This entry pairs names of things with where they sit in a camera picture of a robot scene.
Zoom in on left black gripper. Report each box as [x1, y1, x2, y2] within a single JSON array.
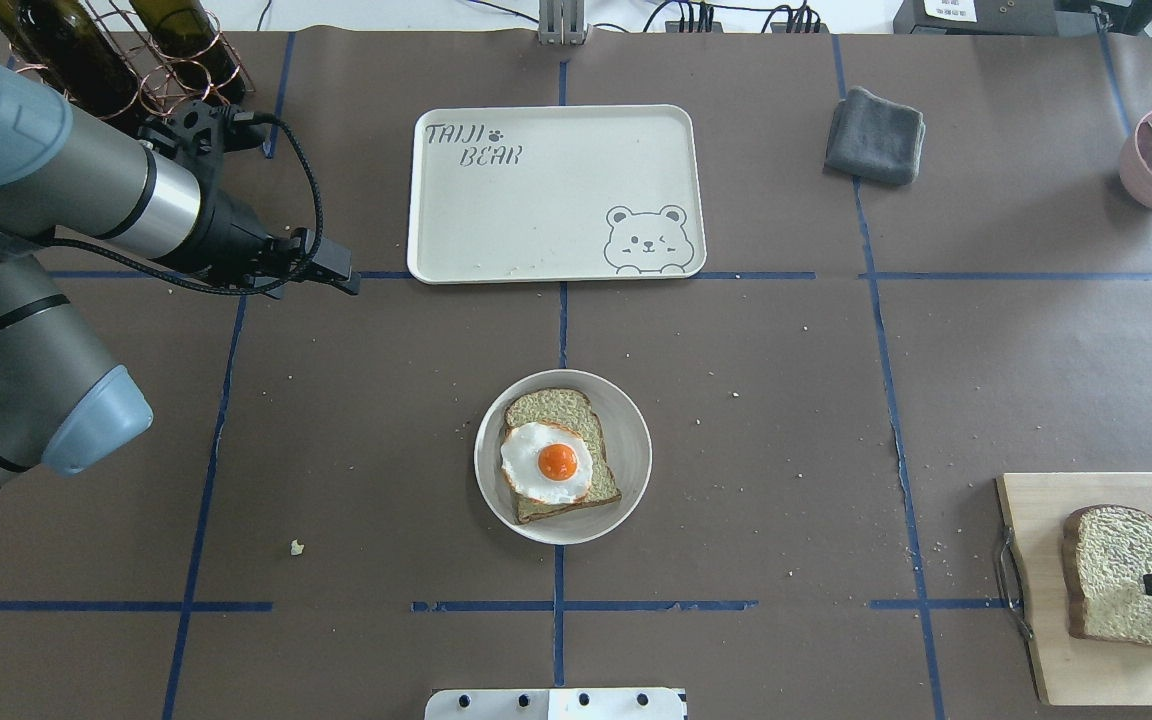
[[141, 101, 361, 296]]

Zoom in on bread slice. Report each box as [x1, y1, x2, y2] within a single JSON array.
[[1060, 503, 1152, 647], [505, 388, 622, 524]]

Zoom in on white plate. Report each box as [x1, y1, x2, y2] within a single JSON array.
[[473, 369, 653, 546]]

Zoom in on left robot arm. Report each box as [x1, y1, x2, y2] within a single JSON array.
[[0, 65, 361, 488]]

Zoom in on cream bear tray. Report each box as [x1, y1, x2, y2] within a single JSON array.
[[407, 104, 707, 285]]

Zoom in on wooden cutting board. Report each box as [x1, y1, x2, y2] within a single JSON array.
[[994, 472, 1152, 706]]

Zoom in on fried egg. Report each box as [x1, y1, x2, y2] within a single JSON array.
[[500, 420, 594, 505]]

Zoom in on back green wine bottle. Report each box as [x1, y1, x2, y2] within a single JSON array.
[[131, 1, 247, 105]]

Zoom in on green wine bottle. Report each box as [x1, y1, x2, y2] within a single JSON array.
[[0, 1, 146, 136], [131, 1, 247, 105]]

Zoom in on middle green wine bottle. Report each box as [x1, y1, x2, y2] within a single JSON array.
[[0, 1, 146, 136]]

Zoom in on grey folded cloth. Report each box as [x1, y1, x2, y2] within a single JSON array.
[[824, 86, 925, 185]]

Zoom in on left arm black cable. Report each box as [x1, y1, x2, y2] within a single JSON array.
[[36, 112, 327, 297]]

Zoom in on copper wire bottle rack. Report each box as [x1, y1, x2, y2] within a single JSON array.
[[10, 1, 253, 123]]

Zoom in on aluminium frame post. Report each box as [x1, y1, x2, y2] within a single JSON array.
[[538, 0, 589, 46]]

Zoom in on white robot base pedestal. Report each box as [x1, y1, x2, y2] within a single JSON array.
[[424, 685, 689, 719]]

